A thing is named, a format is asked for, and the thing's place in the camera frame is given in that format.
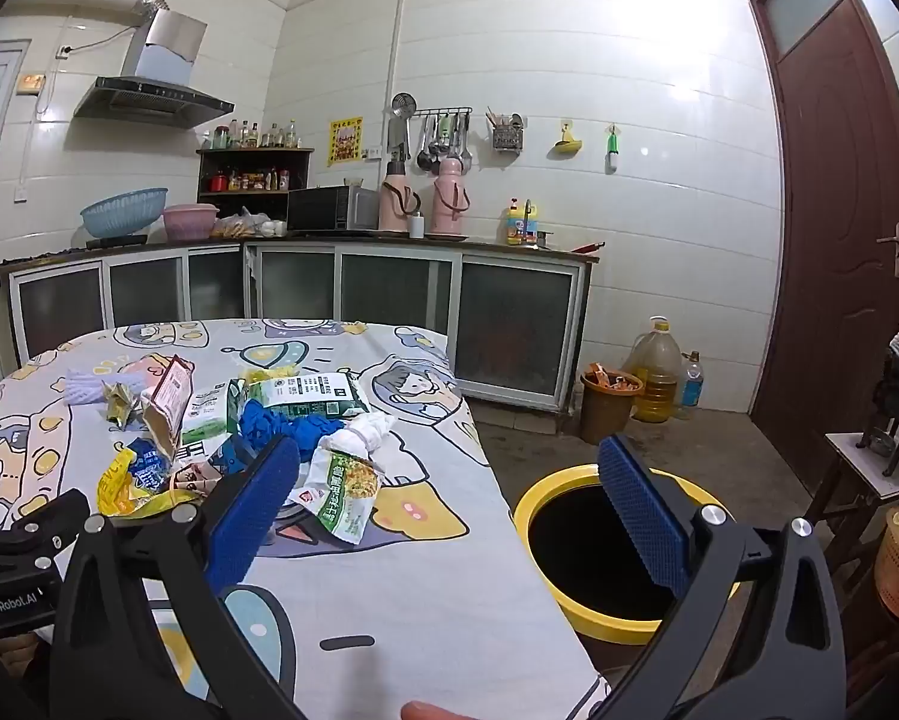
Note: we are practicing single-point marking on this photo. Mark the white soap bottle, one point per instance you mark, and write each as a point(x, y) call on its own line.
point(417, 226)

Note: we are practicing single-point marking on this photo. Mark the white cloth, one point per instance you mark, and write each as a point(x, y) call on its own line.
point(363, 435)

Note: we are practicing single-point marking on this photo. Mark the steel strainer ladle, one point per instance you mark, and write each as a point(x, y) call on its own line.
point(402, 106)

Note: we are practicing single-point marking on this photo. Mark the yellow wall poster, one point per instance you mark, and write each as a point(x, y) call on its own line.
point(346, 141)

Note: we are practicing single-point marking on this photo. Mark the wall chopstick holder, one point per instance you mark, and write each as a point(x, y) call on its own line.
point(505, 136)

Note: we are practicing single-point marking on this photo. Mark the kitchen counter cabinet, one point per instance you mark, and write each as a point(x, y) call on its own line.
point(509, 322)

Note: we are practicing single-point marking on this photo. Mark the green white carton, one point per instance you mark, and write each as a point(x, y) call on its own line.
point(209, 420)

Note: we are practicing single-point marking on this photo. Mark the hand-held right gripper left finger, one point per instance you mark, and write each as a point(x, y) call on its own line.
point(254, 510)

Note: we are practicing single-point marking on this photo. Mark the green noodle packet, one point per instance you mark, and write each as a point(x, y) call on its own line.
point(344, 495)

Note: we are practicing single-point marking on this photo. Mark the blue cloth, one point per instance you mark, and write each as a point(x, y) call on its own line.
point(269, 420)

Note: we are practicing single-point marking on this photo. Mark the white foam fruit net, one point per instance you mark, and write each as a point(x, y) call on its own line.
point(97, 386)

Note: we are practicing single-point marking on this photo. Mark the small side table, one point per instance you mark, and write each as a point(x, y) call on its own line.
point(884, 476)

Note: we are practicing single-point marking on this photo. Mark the person's right hand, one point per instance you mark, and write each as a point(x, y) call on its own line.
point(430, 712)

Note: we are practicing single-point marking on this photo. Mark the black microwave oven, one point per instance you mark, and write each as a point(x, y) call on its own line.
point(318, 208)

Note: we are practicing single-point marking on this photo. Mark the brown paper packet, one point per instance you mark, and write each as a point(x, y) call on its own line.
point(166, 405)

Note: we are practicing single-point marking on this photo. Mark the blue snack packet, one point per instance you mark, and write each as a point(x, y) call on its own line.
point(149, 469)

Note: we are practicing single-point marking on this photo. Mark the blue plastic basket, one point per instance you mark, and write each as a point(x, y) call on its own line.
point(123, 211)

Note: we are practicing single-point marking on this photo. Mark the brown waste bucket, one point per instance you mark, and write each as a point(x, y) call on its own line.
point(606, 412)

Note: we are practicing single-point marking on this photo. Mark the blue label plastic bottle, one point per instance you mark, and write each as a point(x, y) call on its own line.
point(691, 390)

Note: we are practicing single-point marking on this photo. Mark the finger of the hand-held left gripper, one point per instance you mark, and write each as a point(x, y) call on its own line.
point(56, 511)

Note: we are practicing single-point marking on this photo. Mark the orange wall meter box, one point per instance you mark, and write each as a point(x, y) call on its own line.
point(31, 82)

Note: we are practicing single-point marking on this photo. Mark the rack of hanging utensils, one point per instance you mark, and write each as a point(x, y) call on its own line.
point(442, 139)

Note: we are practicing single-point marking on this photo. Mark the gold foil wrapper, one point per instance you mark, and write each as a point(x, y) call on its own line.
point(123, 403)

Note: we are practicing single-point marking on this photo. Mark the pink thermos flask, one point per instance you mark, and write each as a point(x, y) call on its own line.
point(393, 202)
point(448, 202)

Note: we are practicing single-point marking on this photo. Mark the yellow rimmed trash bin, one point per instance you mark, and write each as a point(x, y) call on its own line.
point(591, 540)

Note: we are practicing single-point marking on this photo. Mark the row of condiment bottles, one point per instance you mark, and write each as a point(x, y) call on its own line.
point(258, 136)

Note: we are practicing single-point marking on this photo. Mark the pink plastic basin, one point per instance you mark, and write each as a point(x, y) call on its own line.
point(190, 221)

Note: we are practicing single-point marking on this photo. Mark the row of seasoning jars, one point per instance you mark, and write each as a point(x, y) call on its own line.
point(250, 181)

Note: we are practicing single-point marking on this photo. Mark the yellow detergent bottle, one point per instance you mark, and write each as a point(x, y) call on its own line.
point(518, 226)

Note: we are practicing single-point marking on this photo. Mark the steel faucet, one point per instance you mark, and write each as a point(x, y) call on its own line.
point(529, 214)

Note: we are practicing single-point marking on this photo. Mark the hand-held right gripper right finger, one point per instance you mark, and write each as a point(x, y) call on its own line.
point(640, 510)

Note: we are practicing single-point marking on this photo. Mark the cooking oil jug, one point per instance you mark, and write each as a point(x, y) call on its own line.
point(655, 375)

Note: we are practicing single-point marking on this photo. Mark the white red wrapper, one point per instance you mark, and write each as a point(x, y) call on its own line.
point(194, 476)

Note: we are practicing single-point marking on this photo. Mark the plastic bag of food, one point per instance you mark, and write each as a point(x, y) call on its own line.
point(243, 225)

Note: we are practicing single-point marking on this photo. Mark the dark wooden spice shelf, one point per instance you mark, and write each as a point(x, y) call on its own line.
point(299, 172)

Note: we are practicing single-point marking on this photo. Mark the brown wooden door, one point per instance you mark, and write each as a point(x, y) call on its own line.
point(831, 202)

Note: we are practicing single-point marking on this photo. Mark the green white brush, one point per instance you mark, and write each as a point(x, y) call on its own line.
point(612, 154)

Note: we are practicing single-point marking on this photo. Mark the steel range hood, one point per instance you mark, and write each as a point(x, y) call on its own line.
point(157, 101)

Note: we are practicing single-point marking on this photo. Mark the cartoon printed tablecloth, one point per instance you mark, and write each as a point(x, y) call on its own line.
point(419, 577)

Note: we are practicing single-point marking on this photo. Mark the large green white bag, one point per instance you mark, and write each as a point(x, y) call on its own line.
point(307, 394)

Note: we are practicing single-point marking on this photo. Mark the yellow wall scoop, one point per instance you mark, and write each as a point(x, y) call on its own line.
point(568, 144)

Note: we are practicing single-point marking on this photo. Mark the yellow snack packet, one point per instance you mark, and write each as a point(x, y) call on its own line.
point(115, 487)

